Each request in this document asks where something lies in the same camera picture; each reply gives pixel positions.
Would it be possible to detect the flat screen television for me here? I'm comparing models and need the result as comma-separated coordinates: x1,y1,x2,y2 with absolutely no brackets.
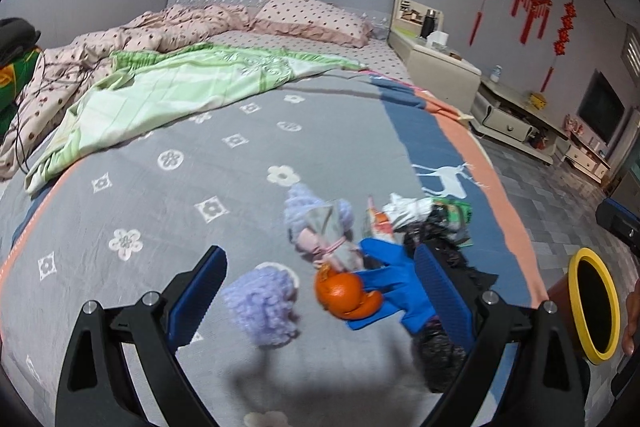
577,69,627,146

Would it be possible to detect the cream nightstand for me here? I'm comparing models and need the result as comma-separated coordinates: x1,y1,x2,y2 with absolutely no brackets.
389,24,482,115

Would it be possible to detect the framed picture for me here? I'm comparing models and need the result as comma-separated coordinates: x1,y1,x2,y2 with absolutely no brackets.
396,0,443,32

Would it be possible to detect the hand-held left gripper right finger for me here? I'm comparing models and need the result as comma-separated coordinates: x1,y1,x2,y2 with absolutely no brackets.
413,243,593,427

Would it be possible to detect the cream tv cabinet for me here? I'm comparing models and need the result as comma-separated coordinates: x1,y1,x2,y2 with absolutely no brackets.
470,74,613,182

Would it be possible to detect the pink dotted quilt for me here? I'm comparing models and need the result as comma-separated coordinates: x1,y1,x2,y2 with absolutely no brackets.
0,2,253,182

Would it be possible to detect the green orange printed cloth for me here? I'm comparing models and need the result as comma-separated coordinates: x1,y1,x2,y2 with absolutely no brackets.
0,47,46,142

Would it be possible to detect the orange white snack packet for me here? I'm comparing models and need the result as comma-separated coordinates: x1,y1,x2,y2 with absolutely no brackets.
366,196,396,244

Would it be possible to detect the pink dotted pillow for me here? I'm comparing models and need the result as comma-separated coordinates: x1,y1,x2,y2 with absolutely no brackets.
248,0,375,49

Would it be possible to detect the green snack packet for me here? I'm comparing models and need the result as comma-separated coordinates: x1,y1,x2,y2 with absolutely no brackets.
432,198,475,248

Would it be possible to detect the white tissue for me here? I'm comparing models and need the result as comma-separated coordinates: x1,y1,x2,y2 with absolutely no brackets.
382,193,436,228

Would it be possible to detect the black plastic bag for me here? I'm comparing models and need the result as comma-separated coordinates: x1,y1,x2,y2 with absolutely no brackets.
403,207,501,394

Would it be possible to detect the purple fluffy sock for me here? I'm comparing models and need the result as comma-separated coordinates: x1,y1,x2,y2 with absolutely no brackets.
221,263,301,348
284,183,356,248

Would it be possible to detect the window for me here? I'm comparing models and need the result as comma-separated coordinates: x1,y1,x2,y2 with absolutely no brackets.
620,32,640,80

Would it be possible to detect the black cable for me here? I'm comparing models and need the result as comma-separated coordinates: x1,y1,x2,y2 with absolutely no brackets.
14,47,96,175

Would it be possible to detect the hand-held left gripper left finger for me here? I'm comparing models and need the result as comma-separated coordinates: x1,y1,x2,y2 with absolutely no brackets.
55,245,231,427

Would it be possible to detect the dark cloth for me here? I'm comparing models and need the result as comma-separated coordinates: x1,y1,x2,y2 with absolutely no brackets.
0,18,42,65

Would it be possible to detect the blue rubber glove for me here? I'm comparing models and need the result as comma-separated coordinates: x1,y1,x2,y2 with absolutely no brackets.
347,237,441,334

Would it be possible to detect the green patterned blanket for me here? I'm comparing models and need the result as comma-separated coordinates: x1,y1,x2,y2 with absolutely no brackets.
24,43,368,195

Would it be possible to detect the person's right hand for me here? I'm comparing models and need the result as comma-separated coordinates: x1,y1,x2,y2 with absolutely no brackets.
622,279,640,357

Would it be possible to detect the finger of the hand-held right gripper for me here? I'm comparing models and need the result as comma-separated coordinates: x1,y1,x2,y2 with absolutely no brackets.
595,198,640,255

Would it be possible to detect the pink grey cloth bundle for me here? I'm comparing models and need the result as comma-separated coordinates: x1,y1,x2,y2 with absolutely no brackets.
294,206,363,270

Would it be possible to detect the grey flower print blanket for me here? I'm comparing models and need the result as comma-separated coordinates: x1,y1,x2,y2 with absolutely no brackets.
0,69,551,427

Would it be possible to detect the brown bin with yellow rim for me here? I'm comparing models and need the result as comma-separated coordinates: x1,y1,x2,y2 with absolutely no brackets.
546,248,622,365

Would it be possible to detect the orange peel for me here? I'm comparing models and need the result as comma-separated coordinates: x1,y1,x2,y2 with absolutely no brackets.
314,268,385,321

